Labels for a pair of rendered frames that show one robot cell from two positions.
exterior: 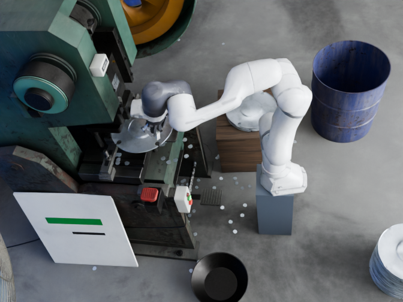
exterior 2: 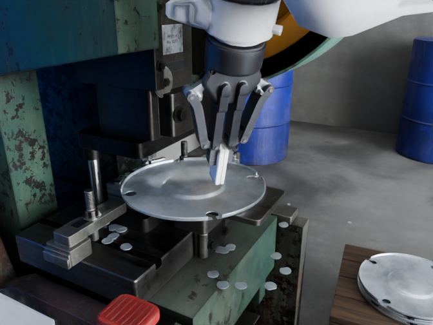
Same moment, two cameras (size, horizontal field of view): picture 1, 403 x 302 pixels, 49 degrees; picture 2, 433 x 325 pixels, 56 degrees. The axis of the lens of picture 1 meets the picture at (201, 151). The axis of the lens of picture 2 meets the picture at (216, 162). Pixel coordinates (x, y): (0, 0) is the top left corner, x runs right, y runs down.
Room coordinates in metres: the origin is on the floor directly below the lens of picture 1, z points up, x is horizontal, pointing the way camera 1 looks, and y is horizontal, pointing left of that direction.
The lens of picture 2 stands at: (0.58, 0.09, 1.13)
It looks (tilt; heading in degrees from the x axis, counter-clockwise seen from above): 21 degrees down; 8
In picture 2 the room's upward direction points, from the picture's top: straight up
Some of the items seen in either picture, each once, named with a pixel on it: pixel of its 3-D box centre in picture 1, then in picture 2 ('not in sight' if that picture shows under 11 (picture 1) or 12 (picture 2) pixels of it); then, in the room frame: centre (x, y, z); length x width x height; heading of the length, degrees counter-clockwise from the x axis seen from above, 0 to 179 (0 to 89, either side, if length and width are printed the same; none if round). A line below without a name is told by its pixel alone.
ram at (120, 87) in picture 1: (107, 87); (153, 53); (1.35, 0.32, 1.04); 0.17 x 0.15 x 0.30; 70
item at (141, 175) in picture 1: (122, 139); (147, 216); (1.36, 0.36, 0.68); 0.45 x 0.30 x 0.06; 160
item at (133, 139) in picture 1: (141, 126); (193, 184); (1.32, 0.24, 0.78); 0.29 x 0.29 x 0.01
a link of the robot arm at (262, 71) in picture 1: (273, 74); not in sight; (1.10, -0.32, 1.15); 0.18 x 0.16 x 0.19; 89
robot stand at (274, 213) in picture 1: (274, 201); not in sight; (1.08, -0.31, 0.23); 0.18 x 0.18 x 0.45; 73
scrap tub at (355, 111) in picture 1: (345, 94); not in sight; (1.65, -0.93, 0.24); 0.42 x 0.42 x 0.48
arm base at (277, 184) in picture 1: (283, 171); not in sight; (1.06, -0.35, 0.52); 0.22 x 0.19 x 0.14; 73
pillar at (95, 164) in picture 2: (96, 136); (94, 171); (1.31, 0.44, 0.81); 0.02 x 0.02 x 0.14
